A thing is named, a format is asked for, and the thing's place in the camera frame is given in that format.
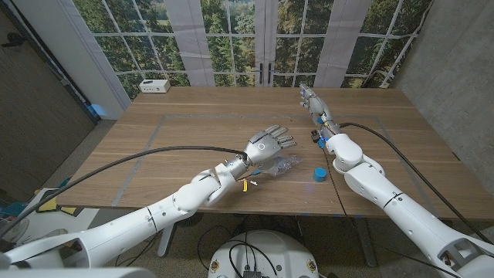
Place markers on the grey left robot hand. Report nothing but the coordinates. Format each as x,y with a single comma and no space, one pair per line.
264,146

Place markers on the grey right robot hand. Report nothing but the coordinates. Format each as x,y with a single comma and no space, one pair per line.
316,106

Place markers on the clear plastic wrap sheet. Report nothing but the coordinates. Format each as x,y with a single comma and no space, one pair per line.
291,161

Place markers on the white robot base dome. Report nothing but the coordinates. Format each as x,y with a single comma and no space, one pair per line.
266,251

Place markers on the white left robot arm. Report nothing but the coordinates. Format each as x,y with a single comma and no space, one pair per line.
154,216

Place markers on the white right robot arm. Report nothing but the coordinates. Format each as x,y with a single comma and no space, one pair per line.
405,216

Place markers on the blue bottle cap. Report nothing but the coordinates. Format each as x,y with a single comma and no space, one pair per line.
320,175

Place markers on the printed window backdrop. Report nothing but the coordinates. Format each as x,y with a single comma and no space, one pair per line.
231,38

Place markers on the white power strip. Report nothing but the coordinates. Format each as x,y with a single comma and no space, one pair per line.
154,85

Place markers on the white table leg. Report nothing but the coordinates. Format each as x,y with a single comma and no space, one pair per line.
165,241

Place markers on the grey table leg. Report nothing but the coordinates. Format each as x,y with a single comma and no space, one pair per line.
364,247

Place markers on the white mat with yellow patch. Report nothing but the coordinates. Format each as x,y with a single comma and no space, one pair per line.
69,220

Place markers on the white robot chest edge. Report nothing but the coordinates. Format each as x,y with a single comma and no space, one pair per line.
77,273

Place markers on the dark wooden door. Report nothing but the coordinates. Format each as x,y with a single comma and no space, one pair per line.
38,116

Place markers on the grey sneaker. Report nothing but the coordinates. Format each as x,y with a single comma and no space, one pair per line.
13,228
46,234

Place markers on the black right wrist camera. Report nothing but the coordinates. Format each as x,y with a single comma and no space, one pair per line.
315,136

